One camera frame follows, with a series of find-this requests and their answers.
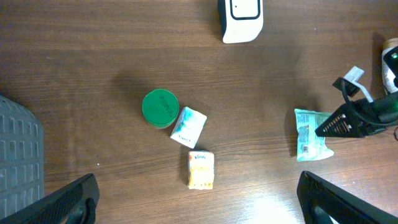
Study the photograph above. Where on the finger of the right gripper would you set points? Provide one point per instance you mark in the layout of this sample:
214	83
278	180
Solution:
343	123

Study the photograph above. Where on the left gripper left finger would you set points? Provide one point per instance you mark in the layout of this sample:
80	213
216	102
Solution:
74	203

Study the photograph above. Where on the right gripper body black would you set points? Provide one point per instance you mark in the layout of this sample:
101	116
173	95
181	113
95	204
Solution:
378	115

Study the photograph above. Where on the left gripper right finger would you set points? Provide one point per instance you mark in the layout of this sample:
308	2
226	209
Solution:
323	202

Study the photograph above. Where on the teal wipes packet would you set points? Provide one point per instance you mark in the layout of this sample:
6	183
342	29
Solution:
311	147

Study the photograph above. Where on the orange tissue pack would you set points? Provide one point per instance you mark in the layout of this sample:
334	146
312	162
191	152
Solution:
201	167

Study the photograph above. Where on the small teal tissue pack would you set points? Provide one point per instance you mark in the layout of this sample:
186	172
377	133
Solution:
188	127

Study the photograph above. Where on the green lid jar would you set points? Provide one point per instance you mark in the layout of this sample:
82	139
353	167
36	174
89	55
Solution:
160	108

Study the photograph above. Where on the white green tube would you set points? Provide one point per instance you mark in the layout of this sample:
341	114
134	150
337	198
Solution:
387	75

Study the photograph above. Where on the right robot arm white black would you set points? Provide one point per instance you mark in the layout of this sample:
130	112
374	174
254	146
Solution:
391	60

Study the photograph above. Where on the grey plastic mesh basket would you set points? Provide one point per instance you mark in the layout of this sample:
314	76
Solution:
22	158

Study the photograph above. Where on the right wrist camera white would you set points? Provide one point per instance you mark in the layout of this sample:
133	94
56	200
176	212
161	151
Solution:
351	83

